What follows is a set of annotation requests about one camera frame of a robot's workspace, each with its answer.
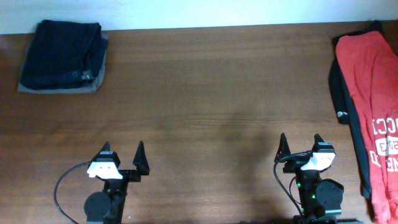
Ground black printed t-shirt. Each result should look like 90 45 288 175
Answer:
329 21 386 198

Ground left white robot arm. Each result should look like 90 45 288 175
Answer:
84 141 150 224

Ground folded navy blue garment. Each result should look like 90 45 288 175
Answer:
20 20 102 84

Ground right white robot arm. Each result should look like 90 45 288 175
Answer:
273 133 344 223

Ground red polo shirt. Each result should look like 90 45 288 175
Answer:
336 31 397 223

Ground folded grey garment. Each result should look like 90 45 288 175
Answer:
17 32 108 94

